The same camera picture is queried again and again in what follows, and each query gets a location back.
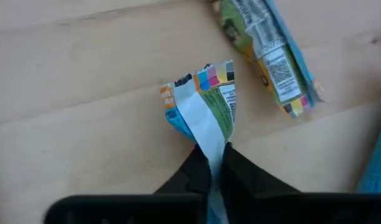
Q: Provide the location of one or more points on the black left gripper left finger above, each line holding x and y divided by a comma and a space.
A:
190, 177

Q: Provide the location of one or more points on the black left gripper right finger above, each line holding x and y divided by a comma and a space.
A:
243, 177

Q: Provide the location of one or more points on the blue plastic tray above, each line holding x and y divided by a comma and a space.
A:
378, 165

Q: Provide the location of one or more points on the blue-wrapped granola bar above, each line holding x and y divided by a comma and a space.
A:
205, 115
271, 56

